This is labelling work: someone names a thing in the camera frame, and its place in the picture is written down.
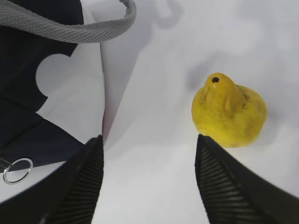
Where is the yellow pear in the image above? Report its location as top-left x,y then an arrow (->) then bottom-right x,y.
191,72 -> 267,148

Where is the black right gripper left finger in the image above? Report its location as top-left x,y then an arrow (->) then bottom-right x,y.
0,136 -> 104,224

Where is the navy blue lunch bag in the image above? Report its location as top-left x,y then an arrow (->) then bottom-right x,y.
0,0 -> 136,185

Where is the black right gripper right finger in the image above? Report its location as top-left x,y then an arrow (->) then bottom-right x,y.
195,134 -> 299,224

